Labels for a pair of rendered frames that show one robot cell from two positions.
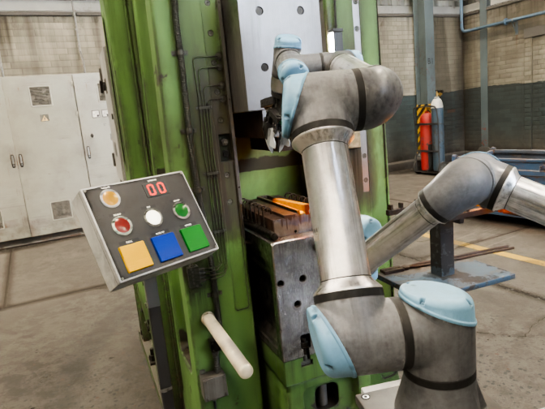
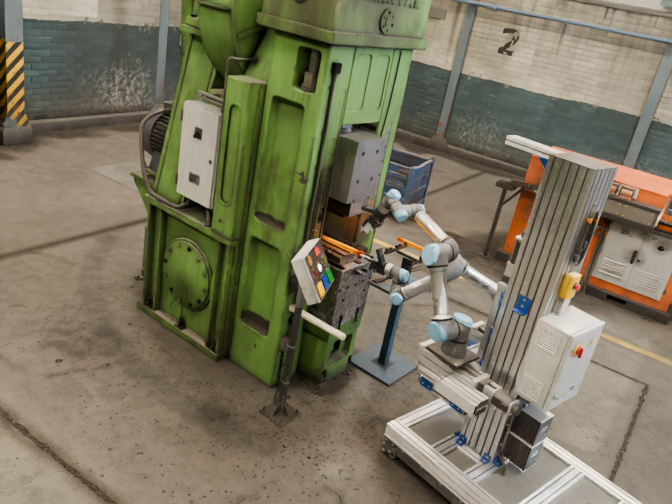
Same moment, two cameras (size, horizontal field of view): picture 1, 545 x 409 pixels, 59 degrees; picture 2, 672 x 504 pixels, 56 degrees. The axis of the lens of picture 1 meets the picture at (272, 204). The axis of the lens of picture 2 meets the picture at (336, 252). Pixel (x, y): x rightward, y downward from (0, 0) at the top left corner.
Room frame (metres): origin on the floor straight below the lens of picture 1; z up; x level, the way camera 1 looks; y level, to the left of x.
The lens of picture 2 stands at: (-1.45, 2.17, 2.65)
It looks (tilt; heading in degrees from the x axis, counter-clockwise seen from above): 23 degrees down; 326
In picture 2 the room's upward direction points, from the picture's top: 11 degrees clockwise
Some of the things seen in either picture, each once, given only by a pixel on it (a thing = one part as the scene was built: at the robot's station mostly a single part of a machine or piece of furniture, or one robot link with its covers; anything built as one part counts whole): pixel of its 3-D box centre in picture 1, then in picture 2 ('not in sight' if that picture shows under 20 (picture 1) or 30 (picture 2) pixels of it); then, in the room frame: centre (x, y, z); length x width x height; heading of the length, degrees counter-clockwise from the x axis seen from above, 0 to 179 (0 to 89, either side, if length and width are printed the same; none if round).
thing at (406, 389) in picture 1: (439, 389); (455, 343); (0.73, -0.25, 0.87); 0.15 x 0.15 x 0.10
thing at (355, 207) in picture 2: (268, 122); (334, 196); (1.89, -0.01, 1.32); 0.42 x 0.20 x 0.10; 21
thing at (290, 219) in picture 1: (276, 213); (325, 246); (1.89, -0.01, 0.96); 0.42 x 0.20 x 0.09; 21
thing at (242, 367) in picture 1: (225, 342); (317, 322); (1.49, 0.20, 0.62); 0.44 x 0.05 x 0.05; 21
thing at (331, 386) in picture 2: not in sight; (329, 378); (1.65, -0.10, 0.01); 0.58 x 0.39 x 0.01; 111
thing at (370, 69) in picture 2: not in sight; (341, 77); (2.05, 0.00, 2.06); 0.44 x 0.41 x 0.47; 21
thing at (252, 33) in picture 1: (272, 56); (344, 160); (1.91, -0.05, 1.56); 0.42 x 0.39 x 0.40; 21
